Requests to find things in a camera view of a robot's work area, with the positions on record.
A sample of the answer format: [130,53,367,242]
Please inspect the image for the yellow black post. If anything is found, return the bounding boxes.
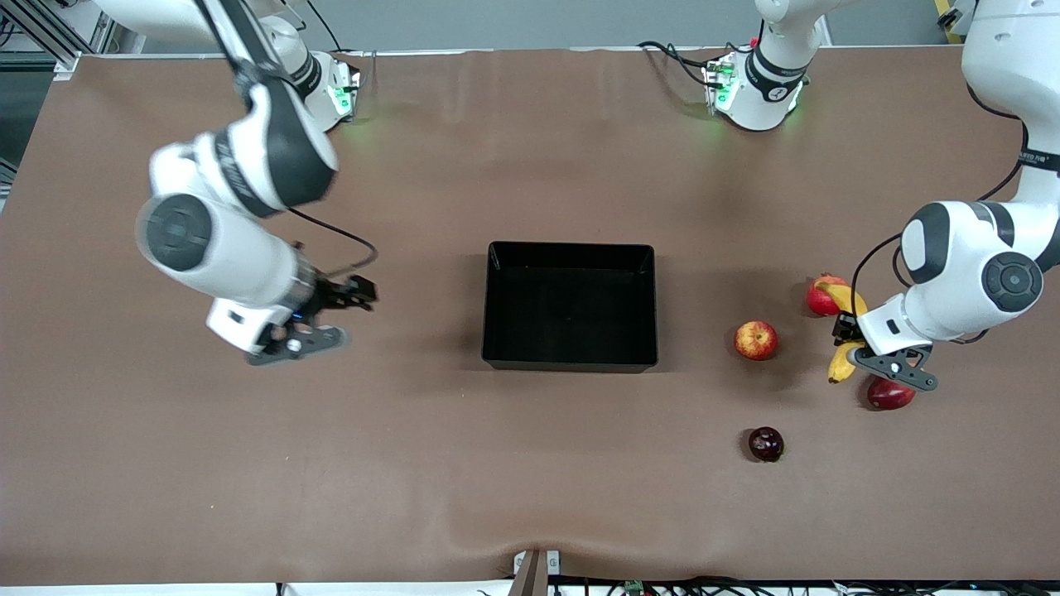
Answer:
[934,0,966,44]

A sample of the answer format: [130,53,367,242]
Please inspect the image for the black plastic box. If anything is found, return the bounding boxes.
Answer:
[480,240,658,373]

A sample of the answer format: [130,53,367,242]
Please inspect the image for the yellow banana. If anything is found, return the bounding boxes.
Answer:
[816,281,869,384]

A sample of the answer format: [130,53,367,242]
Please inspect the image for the brown table mat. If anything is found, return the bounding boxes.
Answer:
[0,46,1060,584]

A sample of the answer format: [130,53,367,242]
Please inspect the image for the aluminium frame with black struts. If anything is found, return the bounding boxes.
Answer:
[0,0,117,79]

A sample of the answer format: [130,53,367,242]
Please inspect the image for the black right arm base cable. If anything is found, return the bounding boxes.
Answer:
[306,0,345,54]

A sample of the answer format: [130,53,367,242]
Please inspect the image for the black left arm base cables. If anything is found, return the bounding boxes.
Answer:
[638,37,738,88]

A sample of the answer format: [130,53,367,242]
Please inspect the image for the red yellow mango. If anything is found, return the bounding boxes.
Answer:
[867,377,917,411]

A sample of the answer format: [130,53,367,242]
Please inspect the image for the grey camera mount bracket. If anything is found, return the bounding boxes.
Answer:
[512,549,561,596]

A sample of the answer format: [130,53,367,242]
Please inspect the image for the red yellow apple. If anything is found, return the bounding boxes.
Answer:
[735,320,779,362]

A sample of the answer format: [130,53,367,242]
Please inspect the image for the dark purple plum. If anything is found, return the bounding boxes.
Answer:
[748,426,785,463]

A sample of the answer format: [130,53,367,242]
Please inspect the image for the red pomegranate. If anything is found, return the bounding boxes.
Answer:
[807,274,850,318]

